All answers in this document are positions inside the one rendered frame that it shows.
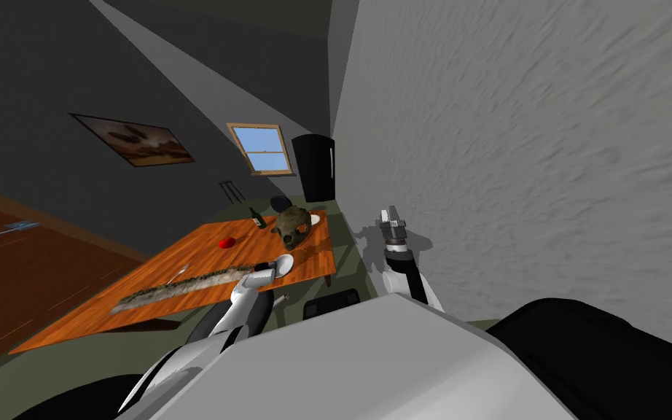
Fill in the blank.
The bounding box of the silver fork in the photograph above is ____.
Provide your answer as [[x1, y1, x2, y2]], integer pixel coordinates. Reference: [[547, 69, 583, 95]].
[[164, 264, 192, 287]]

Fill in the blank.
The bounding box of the orange wooden table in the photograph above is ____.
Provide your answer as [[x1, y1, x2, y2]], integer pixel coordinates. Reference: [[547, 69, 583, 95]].
[[8, 209, 337, 356]]

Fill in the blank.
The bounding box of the brown framed wall picture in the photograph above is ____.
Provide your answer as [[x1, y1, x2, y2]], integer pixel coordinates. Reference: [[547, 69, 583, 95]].
[[69, 113, 196, 168]]

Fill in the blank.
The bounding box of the grey green table runner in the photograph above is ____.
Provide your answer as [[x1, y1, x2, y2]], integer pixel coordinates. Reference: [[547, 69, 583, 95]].
[[109, 265, 257, 316]]

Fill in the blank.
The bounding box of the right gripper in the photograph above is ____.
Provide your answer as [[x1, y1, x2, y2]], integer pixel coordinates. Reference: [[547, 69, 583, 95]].
[[376, 204, 408, 232]]

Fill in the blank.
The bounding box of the brown lumpy bread loaf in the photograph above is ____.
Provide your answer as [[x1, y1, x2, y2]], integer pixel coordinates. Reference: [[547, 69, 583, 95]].
[[271, 205, 316, 252]]

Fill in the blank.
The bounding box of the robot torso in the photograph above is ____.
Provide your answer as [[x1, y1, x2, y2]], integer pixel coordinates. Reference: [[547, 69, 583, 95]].
[[115, 288, 577, 420]]

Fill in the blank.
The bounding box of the black fridge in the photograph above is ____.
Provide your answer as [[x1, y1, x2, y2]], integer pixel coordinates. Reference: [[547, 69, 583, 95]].
[[291, 133, 337, 203]]

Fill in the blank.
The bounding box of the wood framed window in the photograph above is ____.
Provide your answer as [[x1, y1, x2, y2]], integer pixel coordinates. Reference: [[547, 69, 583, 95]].
[[226, 122, 296, 177]]

